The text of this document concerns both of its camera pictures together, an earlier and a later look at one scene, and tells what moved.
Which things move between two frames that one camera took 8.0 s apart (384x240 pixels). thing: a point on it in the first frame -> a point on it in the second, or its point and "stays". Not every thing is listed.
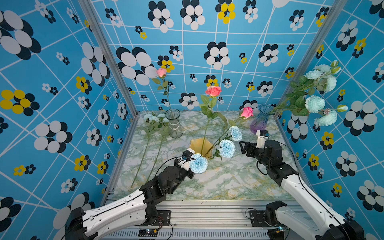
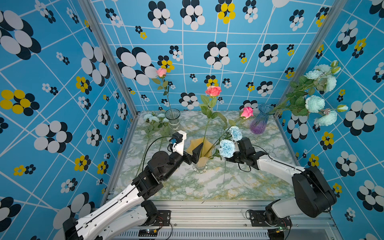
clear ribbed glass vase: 175,129 stays
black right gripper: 252,145 -> 231,159
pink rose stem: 161,73 stays
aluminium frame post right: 313,46 stays
